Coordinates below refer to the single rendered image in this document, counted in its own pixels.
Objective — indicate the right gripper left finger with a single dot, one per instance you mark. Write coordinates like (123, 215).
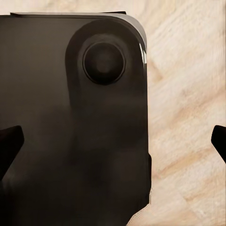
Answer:
(11, 141)

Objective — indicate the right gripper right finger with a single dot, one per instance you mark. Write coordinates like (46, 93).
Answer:
(218, 139)

